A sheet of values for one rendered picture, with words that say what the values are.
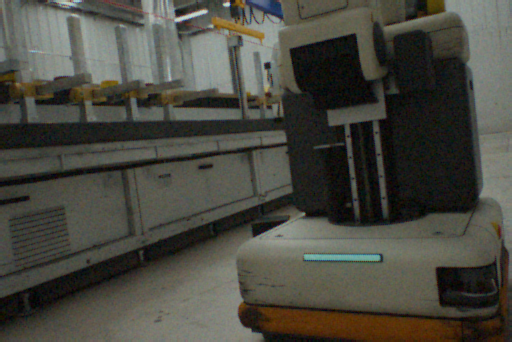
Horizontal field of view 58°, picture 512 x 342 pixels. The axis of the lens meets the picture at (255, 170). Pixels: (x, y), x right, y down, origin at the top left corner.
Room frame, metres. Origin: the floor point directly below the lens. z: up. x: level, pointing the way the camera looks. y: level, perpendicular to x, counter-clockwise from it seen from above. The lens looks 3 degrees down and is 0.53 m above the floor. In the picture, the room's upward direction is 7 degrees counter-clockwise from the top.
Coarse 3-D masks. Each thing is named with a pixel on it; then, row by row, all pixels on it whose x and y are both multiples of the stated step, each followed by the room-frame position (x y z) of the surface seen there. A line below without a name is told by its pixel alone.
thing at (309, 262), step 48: (288, 240) 1.15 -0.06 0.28; (336, 240) 1.08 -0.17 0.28; (384, 240) 1.03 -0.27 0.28; (432, 240) 0.97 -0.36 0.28; (480, 240) 0.95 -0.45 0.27; (240, 288) 1.19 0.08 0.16; (288, 288) 1.11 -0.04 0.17; (336, 288) 1.05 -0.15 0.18; (384, 288) 0.99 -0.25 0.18; (432, 288) 0.94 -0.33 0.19; (480, 288) 0.90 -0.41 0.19; (336, 336) 1.05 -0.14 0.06; (384, 336) 0.99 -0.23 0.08; (432, 336) 0.94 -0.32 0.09; (480, 336) 0.90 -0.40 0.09
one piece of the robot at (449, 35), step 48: (432, 0) 1.40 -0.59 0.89; (432, 48) 1.23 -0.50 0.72; (288, 96) 1.44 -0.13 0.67; (432, 96) 1.23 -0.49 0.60; (288, 144) 1.46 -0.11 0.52; (336, 144) 1.34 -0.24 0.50; (384, 144) 1.26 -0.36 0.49; (432, 144) 1.24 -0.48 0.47; (336, 192) 1.38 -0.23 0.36; (384, 192) 1.25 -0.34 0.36; (432, 192) 1.24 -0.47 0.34; (480, 192) 1.26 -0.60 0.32
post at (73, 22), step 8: (72, 16) 1.79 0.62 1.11; (72, 24) 1.79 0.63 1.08; (80, 24) 1.82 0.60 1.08; (72, 32) 1.80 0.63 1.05; (80, 32) 1.82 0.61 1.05; (72, 40) 1.80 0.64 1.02; (80, 40) 1.81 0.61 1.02; (72, 48) 1.80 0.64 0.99; (80, 48) 1.81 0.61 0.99; (72, 56) 1.81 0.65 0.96; (80, 56) 1.80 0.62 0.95; (80, 64) 1.80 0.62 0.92; (80, 72) 1.79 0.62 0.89; (80, 104) 1.80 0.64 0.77; (88, 104) 1.81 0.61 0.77; (80, 112) 1.81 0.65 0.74; (88, 112) 1.80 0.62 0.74
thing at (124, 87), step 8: (136, 80) 1.71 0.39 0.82; (144, 80) 1.73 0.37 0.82; (104, 88) 1.79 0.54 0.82; (112, 88) 1.77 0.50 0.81; (120, 88) 1.75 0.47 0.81; (128, 88) 1.73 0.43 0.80; (136, 88) 1.73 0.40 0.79; (96, 96) 1.82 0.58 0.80; (104, 96) 1.82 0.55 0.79; (64, 104) 1.91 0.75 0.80; (72, 104) 1.92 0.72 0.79
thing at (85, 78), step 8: (56, 80) 1.55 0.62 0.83; (64, 80) 1.53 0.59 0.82; (72, 80) 1.52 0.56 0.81; (80, 80) 1.50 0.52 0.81; (88, 80) 1.50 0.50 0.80; (40, 88) 1.60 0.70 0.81; (48, 88) 1.58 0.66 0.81; (56, 88) 1.56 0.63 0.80; (64, 88) 1.56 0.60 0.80; (8, 96) 1.68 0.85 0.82
